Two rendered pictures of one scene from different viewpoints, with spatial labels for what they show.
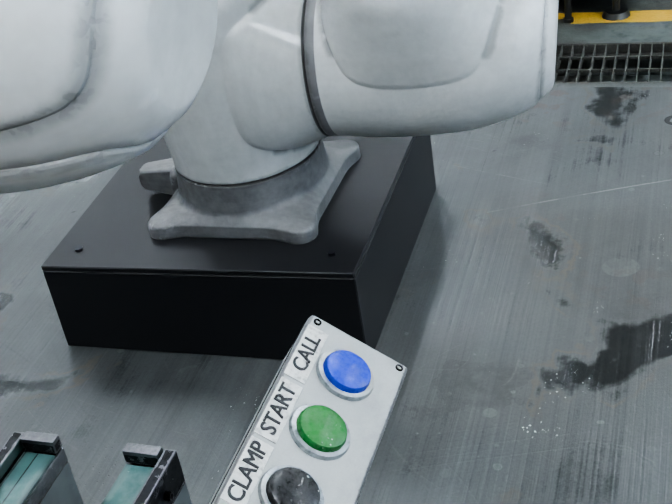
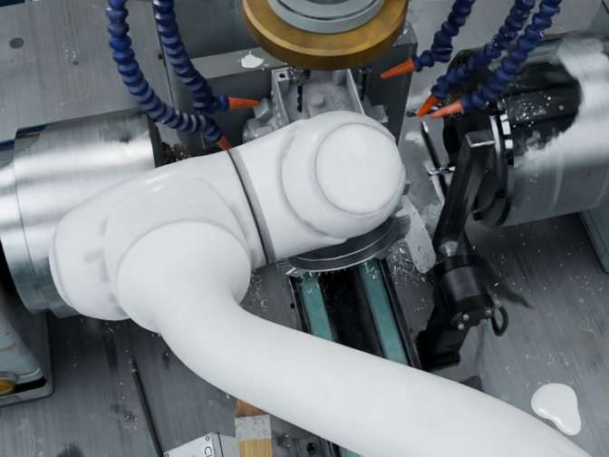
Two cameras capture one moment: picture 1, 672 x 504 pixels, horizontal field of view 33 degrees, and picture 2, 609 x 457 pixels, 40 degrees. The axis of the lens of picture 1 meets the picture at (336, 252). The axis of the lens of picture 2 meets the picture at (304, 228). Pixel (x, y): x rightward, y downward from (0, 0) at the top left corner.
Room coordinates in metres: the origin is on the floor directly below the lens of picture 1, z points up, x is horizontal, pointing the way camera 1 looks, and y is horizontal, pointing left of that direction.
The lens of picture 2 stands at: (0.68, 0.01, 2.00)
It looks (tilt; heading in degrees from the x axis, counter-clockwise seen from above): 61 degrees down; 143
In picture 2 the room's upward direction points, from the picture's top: 2 degrees clockwise
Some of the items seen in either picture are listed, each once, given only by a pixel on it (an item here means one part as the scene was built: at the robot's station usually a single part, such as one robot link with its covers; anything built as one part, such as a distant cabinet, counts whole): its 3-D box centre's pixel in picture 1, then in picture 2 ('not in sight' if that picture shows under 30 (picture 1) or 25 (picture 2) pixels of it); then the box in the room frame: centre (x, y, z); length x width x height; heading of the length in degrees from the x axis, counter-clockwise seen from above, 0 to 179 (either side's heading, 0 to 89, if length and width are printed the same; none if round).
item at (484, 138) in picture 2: not in sight; (460, 199); (0.37, 0.48, 1.12); 0.04 x 0.03 x 0.26; 158
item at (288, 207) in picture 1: (235, 170); not in sight; (1.05, 0.09, 0.94); 0.22 x 0.18 x 0.06; 67
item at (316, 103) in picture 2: not in sight; (319, 116); (0.16, 0.42, 1.11); 0.12 x 0.11 x 0.07; 158
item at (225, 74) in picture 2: not in sight; (297, 109); (0.05, 0.47, 0.97); 0.30 x 0.11 x 0.34; 68
